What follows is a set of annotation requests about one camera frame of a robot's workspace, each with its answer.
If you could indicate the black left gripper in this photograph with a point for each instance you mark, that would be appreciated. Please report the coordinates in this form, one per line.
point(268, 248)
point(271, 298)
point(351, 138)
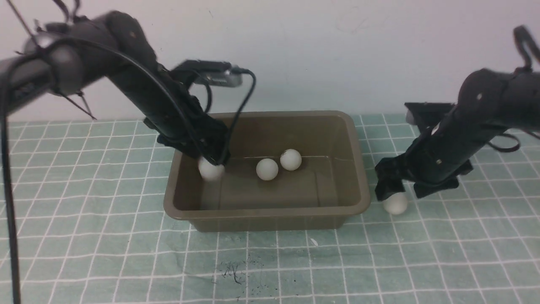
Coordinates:
point(182, 124)

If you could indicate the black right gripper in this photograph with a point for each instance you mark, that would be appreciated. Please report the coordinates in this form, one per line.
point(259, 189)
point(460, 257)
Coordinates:
point(432, 163)

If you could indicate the white table-tennis ball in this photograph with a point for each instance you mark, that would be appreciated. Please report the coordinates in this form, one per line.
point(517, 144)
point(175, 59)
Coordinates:
point(396, 204)
point(210, 172)
point(267, 169)
point(290, 160)

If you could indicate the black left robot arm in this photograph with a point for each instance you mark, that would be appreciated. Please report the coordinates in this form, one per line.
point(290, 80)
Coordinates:
point(62, 59)

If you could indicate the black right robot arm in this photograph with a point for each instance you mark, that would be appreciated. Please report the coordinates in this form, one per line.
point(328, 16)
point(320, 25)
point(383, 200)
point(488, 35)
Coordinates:
point(489, 103)

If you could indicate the brown plastic bin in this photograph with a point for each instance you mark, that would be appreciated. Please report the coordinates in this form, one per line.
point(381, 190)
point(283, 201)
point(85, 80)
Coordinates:
point(329, 187)

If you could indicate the green grid tablecloth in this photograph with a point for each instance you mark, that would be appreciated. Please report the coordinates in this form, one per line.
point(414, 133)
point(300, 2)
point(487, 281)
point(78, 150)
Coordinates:
point(92, 230)

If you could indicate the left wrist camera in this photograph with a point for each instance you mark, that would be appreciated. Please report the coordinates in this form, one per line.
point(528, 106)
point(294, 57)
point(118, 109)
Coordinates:
point(214, 73)

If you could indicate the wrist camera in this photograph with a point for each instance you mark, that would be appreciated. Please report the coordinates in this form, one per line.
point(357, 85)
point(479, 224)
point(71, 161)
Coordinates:
point(214, 73)
point(424, 115)

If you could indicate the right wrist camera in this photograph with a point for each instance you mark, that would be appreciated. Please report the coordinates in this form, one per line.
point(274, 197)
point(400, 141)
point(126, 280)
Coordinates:
point(424, 115)

